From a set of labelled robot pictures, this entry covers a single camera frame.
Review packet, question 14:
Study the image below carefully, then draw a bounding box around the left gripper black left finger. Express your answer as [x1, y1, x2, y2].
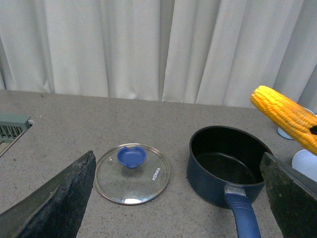
[0, 151, 96, 238]

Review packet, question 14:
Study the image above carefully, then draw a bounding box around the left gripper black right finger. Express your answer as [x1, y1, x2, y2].
[260, 152, 317, 238]

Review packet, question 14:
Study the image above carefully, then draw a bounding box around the yellow corn cob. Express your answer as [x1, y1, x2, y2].
[250, 85, 317, 155]

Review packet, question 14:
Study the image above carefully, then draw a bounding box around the glass pot lid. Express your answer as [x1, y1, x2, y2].
[95, 143, 171, 205]

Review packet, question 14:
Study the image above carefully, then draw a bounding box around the light blue plate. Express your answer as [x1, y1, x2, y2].
[292, 149, 317, 181]

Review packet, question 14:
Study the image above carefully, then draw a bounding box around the light blue cup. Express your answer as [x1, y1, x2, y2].
[277, 108, 315, 140]

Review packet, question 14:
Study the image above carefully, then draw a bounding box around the dark blue saucepan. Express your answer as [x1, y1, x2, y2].
[187, 125, 272, 238]

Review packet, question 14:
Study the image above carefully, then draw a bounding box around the grey-green vented box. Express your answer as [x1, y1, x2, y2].
[0, 113, 31, 156]

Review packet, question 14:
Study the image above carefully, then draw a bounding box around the white curtain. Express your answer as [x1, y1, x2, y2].
[0, 0, 317, 111]

